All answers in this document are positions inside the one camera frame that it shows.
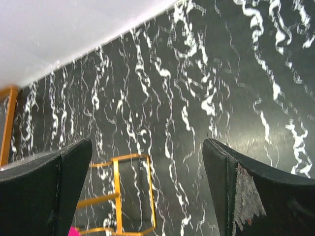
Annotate gold metal wine glass rack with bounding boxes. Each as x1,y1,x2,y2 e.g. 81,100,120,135
75,153,157,236

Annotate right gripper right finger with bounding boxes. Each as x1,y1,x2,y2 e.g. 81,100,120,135
202,139,315,236

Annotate pink plastic wine glass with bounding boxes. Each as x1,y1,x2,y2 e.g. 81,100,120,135
68,226,80,236

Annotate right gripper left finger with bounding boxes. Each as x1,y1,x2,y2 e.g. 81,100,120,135
0,139,93,236

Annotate orange wooden stepped shelf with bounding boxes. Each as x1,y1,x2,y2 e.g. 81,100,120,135
0,85,18,167

